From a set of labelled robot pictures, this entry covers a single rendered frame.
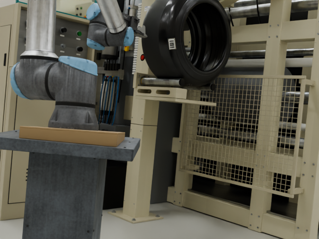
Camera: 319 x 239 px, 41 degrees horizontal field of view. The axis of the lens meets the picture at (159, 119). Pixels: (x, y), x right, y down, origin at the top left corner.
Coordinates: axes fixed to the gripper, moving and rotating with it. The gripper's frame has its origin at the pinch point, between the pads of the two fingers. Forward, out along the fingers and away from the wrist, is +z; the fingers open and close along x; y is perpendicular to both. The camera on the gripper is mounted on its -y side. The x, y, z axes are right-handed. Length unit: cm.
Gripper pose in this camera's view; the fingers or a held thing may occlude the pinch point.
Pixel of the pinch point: (145, 37)
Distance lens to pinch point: 236.6
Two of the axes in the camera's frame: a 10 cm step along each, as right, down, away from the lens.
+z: 7.1, 1.7, 6.9
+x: -6.9, -0.8, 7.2
